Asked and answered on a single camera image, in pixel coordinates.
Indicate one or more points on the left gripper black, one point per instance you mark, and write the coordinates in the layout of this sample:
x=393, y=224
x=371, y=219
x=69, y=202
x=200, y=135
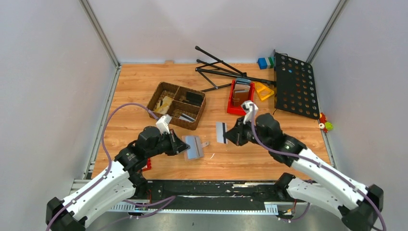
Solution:
x=177, y=146

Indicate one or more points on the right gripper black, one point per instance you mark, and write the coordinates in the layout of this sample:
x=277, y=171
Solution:
x=235, y=135

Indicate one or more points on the white card with magnetic stripe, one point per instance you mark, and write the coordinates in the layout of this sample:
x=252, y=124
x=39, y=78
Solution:
x=221, y=129

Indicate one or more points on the grey VIP credit card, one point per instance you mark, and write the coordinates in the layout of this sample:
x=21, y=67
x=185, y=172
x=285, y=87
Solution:
x=187, y=118

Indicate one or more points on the black credit card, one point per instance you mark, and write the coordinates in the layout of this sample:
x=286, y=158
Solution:
x=194, y=97
x=194, y=103

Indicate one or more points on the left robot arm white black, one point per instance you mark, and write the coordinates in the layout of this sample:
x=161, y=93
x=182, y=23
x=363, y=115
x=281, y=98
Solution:
x=121, y=180

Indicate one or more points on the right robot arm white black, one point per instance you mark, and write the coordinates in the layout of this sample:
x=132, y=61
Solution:
x=358, y=206

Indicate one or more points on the cards in basket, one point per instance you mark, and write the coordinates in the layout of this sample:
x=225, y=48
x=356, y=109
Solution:
x=163, y=105

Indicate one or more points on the red plastic bin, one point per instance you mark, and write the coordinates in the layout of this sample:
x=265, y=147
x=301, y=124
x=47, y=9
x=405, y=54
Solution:
x=231, y=109

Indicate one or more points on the red white window toy block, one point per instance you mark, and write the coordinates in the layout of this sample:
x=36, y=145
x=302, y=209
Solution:
x=148, y=165

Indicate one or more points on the brown wallet in bin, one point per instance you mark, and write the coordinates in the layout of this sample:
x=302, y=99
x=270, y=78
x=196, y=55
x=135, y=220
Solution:
x=240, y=94

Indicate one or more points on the brown wicker divided basket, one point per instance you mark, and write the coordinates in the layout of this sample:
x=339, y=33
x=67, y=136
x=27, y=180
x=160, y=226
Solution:
x=178, y=94

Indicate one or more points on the yellow plastic triangle toy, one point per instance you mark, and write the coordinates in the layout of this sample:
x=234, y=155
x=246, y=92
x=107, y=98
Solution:
x=263, y=91

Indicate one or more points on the black folding stand legs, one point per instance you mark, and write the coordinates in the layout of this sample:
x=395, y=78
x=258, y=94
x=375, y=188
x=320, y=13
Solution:
x=221, y=68

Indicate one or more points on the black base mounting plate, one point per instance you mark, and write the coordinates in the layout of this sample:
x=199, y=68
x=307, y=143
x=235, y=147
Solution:
x=214, y=195

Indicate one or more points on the black perforated music stand tray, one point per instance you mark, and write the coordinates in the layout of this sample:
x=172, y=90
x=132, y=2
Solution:
x=295, y=87

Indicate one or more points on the blue green white blocks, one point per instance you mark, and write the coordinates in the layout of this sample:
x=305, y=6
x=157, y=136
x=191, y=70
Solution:
x=266, y=63

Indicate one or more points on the red green toy pieces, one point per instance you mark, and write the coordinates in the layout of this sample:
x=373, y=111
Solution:
x=324, y=124

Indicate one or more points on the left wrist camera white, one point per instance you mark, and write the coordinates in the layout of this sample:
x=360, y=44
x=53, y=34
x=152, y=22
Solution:
x=163, y=124

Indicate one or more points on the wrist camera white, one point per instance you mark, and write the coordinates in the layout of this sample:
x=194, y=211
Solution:
x=250, y=109
x=163, y=124

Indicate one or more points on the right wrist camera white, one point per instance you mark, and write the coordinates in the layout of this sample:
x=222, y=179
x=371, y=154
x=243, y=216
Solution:
x=250, y=109

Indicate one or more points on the aluminium frame rail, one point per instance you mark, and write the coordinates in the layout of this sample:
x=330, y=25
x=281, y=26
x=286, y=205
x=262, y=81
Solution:
x=302, y=191

